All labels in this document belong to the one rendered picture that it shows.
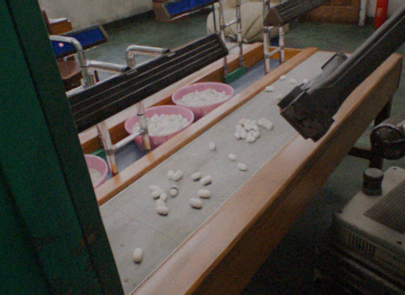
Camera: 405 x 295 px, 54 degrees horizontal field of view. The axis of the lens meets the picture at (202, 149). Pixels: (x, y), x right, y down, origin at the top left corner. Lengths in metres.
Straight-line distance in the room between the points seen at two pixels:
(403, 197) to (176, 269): 0.97
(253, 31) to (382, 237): 3.22
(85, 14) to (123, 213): 5.99
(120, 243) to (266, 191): 0.40
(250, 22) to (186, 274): 3.69
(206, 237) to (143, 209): 0.24
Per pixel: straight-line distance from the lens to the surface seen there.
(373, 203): 1.55
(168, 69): 1.07
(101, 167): 1.34
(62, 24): 4.03
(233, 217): 1.00
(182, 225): 1.03
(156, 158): 1.28
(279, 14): 1.57
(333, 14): 6.06
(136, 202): 1.14
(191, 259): 0.91
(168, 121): 1.57
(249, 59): 2.28
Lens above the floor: 1.40
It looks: 30 degrees down
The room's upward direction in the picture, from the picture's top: 7 degrees counter-clockwise
